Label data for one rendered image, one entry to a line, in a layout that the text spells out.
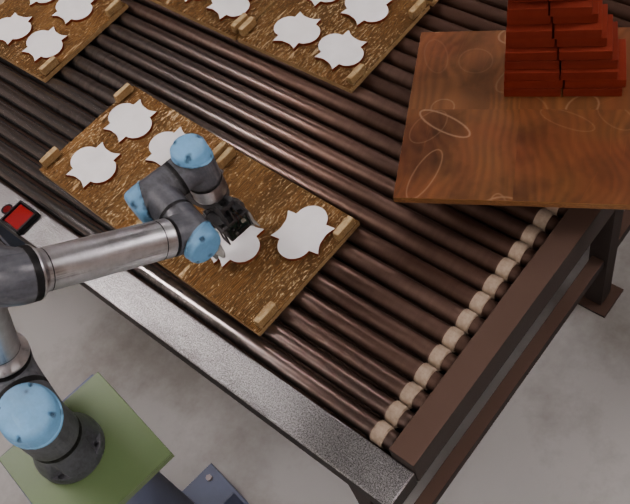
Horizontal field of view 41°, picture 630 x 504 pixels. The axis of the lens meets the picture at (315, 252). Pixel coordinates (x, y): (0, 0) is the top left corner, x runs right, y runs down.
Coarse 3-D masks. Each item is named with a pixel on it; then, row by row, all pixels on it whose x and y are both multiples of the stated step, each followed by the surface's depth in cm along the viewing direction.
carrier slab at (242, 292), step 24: (240, 168) 206; (264, 168) 204; (240, 192) 202; (264, 192) 200; (288, 192) 199; (264, 216) 196; (336, 216) 192; (264, 240) 192; (336, 240) 188; (168, 264) 194; (192, 264) 193; (216, 264) 192; (240, 264) 190; (264, 264) 189; (288, 264) 187; (312, 264) 186; (216, 288) 188; (240, 288) 187; (264, 288) 185; (288, 288) 184; (240, 312) 183
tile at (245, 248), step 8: (248, 232) 191; (256, 232) 190; (240, 240) 190; (248, 240) 190; (256, 240) 189; (224, 248) 190; (232, 248) 189; (240, 248) 189; (248, 248) 188; (256, 248) 188; (232, 256) 188; (240, 256) 188; (248, 256) 187; (256, 256) 188; (224, 264) 187
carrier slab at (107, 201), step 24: (144, 96) 227; (96, 120) 226; (168, 120) 220; (72, 144) 223; (96, 144) 221; (120, 144) 219; (144, 144) 217; (216, 144) 212; (48, 168) 220; (72, 168) 218; (120, 168) 214; (144, 168) 213; (72, 192) 213; (96, 192) 212; (120, 192) 210; (120, 216) 206
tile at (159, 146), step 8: (160, 136) 216; (168, 136) 216; (176, 136) 215; (152, 144) 215; (160, 144) 215; (168, 144) 214; (152, 152) 214; (160, 152) 213; (168, 152) 212; (152, 160) 212; (160, 160) 212
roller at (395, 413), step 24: (0, 144) 231; (24, 168) 225; (96, 216) 210; (264, 336) 183; (288, 336) 179; (312, 360) 175; (336, 384) 172; (360, 384) 170; (384, 408) 166; (408, 408) 166
